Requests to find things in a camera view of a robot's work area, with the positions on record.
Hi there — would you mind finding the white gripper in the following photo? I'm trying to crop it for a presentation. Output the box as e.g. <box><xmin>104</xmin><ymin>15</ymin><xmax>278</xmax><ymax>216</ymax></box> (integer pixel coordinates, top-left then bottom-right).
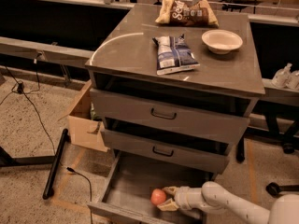
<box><xmin>157</xmin><ymin>186</ymin><xmax>205</xmax><ymax>212</ymax></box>

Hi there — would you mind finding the red apple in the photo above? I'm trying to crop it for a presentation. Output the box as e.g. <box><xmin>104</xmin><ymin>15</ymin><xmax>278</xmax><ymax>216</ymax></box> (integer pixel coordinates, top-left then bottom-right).
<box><xmin>150</xmin><ymin>189</ymin><xmax>166</xmax><ymax>205</ymax></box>

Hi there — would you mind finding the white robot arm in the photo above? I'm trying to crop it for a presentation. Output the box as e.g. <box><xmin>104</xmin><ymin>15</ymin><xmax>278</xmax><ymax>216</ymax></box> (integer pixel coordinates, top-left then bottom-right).
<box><xmin>155</xmin><ymin>181</ymin><xmax>299</xmax><ymax>224</ymax></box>

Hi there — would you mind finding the grey open bottom drawer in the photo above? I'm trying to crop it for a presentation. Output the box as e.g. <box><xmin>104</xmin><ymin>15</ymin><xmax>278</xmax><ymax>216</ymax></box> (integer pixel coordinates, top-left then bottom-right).
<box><xmin>89</xmin><ymin>152</ymin><xmax>211</xmax><ymax>224</ymax></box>

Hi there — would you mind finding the grey middle drawer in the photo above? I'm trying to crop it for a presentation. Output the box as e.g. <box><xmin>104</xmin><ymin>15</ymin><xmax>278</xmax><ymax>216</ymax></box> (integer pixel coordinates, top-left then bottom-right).
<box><xmin>100</xmin><ymin>128</ymin><xmax>229</xmax><ymax>175</ymax></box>

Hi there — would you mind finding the grey top drawer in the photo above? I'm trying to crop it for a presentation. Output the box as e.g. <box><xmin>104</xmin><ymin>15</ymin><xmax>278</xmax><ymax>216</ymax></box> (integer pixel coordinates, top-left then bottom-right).
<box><xmin>90</xmin><ymin>89</ymin><xmax>249</xmax><ymax>145</ymax></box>

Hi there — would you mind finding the grey metal drawer cabinet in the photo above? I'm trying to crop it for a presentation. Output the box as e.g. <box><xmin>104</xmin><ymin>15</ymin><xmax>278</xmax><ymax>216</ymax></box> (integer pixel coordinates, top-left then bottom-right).
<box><xmin>84</xmin><ymin>2</ymin><xmax>266</xmax><ymax>181</ymax></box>

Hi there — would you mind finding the black chair caster leg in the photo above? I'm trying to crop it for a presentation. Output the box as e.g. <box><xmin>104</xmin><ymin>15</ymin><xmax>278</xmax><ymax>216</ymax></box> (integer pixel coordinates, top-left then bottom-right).
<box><xmin>265</xmin><ymin>182</ymin><xmax>299</xmax><ymax>197</ymax></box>

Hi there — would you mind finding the brown cardboard box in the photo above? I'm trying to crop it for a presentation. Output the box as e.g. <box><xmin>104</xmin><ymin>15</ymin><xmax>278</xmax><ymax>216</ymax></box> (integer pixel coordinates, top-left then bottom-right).
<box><xmin>61</xmin><ymin>80</ymin><xmax>108</xmax><ymax>152</ymax></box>

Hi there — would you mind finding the blue white chip bag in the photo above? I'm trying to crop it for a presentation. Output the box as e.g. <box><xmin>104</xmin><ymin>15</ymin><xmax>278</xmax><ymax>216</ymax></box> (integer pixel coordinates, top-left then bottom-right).
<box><xmin>152</xmin><ymin>35</ymin><xmax>200</xmax><ymax>76</ymax></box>

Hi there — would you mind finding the white paper bowl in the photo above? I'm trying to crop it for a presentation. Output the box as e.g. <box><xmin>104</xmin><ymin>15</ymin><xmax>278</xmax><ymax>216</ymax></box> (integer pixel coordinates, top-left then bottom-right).
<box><xmin>202</xmin><ymin>29</ymin><xmax>243</xmax><ymax>54</ymax></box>

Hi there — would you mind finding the black table leg base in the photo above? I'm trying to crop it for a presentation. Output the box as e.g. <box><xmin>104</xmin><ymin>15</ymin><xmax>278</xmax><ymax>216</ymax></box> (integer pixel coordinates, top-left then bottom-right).
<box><xmin>0</xmin><ymin>129</ymin><xmax>70</xmax><ymax>200</ymax></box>

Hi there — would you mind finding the brown yellow chip bag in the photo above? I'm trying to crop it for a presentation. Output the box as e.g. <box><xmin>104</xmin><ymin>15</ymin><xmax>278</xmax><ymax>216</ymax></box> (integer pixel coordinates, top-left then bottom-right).
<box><xmin>155</xmin><ymin>0</ymin><xmax>219</xmax><ymax>27</ymax></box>

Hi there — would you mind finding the black usb cable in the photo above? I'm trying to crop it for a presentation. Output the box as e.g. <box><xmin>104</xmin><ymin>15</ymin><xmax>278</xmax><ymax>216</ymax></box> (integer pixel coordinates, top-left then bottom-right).
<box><xmin>66</xmin><ymin>166</ymin><xmax>94</xmax><ymax>224</ymax></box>

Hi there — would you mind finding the black power cable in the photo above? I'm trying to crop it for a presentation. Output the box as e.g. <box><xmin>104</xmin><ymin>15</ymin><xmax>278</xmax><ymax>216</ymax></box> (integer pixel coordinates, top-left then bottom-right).
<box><xmin>0</xmin><ymin>51</ymin><xmax>57</xmax><ymax>156</ymax></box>

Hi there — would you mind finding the grey bench rail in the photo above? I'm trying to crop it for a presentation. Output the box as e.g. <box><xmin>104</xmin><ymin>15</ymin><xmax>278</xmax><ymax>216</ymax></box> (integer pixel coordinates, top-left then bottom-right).
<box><xmin>0</xmin><ymin>37</ymin><xmax>93</xmax><ymax>68</ymax></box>

